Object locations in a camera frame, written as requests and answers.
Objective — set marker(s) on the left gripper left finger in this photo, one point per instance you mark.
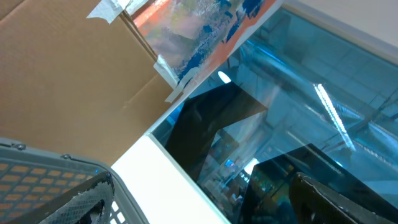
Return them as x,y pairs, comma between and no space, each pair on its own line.
88,202

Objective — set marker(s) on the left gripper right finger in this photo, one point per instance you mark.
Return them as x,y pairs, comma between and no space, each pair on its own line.
314,202

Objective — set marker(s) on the grey plastic basket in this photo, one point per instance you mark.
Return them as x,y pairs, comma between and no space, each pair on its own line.
32,177

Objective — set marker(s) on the glass window pane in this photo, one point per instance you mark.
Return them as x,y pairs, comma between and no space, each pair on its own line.
293,98

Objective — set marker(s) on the brown cardboard sheet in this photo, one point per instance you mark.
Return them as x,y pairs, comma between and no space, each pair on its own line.
75,84

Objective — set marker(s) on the colourful printed poster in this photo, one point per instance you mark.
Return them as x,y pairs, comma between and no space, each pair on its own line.
190,38

